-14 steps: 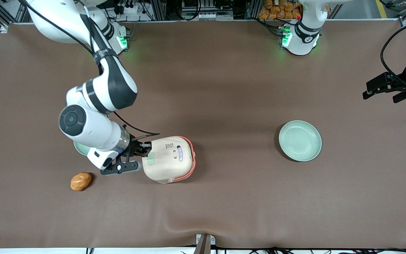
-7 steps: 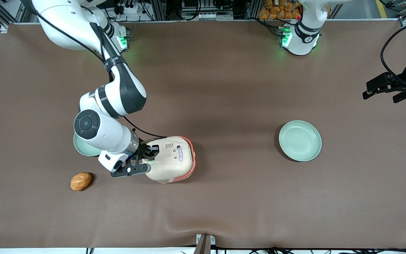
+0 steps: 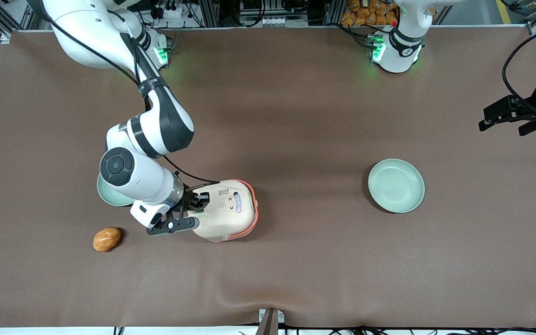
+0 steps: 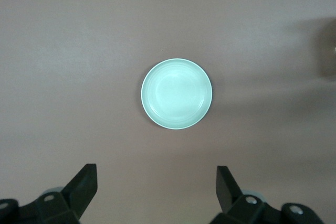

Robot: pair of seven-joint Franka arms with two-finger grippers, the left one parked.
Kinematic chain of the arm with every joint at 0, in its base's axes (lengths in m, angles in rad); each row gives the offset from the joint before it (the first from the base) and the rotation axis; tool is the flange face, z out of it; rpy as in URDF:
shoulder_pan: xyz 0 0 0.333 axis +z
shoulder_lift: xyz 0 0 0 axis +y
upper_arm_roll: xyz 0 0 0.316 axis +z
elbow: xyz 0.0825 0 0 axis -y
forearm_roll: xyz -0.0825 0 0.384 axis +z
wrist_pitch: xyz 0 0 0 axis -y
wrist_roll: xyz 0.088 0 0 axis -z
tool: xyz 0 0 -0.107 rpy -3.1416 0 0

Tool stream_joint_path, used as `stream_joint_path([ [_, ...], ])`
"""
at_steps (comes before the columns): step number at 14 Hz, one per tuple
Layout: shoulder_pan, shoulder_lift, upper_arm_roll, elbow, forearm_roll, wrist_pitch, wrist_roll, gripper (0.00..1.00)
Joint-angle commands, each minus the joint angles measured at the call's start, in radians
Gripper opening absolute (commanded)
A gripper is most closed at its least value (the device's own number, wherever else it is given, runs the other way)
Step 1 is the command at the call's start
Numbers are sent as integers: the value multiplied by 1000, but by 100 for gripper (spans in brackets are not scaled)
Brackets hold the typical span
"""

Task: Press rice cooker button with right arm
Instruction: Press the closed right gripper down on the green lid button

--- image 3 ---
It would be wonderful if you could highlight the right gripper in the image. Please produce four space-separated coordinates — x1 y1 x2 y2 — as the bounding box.
130 191 211 236

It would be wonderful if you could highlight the cream rice cooker orange trim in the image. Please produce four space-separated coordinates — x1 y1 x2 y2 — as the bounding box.
191 179 259 242

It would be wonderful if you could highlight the pale green round plate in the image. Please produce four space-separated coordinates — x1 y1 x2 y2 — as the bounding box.
97 173 136 208
368 159 426 214

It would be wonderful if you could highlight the orange-brown potato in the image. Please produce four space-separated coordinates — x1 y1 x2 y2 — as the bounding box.
93 227 122 253

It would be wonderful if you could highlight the metal table clamp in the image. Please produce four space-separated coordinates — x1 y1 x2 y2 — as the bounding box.
258 308 285 335

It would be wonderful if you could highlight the brown table mat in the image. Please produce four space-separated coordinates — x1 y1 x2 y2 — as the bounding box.
0 26 536 328

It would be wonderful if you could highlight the pile of orange bread rolls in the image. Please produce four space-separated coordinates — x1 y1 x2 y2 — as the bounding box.
341 0 400 27

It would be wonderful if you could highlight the white power strip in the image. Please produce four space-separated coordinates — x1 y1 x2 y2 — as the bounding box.
151 0 195 20

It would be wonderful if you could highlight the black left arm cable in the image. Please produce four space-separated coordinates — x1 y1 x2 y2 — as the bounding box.
502 26 536 117

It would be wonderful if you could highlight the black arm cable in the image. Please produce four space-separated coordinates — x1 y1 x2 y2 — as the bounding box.
502 26 536 117
39 0 220 185

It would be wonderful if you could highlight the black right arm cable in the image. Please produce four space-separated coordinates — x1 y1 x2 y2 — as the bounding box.
39 0 220 185

